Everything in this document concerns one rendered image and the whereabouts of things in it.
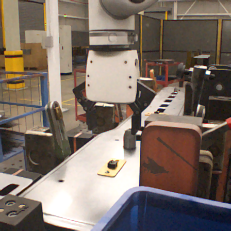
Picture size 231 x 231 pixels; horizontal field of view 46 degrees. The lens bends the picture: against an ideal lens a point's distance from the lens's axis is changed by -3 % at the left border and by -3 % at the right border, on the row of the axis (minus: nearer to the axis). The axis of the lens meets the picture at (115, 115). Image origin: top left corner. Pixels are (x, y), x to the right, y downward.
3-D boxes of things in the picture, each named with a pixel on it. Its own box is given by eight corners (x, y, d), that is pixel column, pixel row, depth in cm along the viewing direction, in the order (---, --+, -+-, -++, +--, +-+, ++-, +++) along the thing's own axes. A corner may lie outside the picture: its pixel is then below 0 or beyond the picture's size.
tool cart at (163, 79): (163, 103, 588) (164, 58, 563) (182, 106, 561) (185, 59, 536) (142, 111, 526) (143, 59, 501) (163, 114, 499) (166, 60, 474)
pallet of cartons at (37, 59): (47, 68, 1441) (46, 42, 1406) (37, 69, 1369) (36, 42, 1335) (29, 68, 1485) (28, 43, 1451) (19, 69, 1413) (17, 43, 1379)
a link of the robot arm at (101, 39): (141, 31, 53) (141, 47, 54) (99, 32, 56) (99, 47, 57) (129, 30, 45) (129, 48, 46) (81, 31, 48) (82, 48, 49)
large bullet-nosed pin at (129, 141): (125, 149, 72) (125, 125, 70) (137, 151, 70) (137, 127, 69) (121, 154, 69) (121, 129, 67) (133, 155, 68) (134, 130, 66)
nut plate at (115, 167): (111, 158, 62) (111, 153, 62) (127, 161, 61) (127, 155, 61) (96, 175, 54) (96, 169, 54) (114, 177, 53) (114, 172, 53)
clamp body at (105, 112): (96, 181, 114) (95, 99, 105) (124, 185, 110) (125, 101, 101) (87, 191, 106) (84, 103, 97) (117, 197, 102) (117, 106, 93)
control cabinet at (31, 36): (34, 68, 1446) (32, 21, 1384) (27, 68, 1466) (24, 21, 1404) (52, 66, 1589) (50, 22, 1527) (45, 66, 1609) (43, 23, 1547)
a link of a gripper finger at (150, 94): (158, 77, 51) (155, 106, 52) (118, 73, 53) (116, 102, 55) (156, 78, 49) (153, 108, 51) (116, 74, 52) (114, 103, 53)
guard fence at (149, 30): (157, 83, 880) (159, 19, 829) (161, 84, 874) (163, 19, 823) (108, 104, 581) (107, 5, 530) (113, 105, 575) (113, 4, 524)
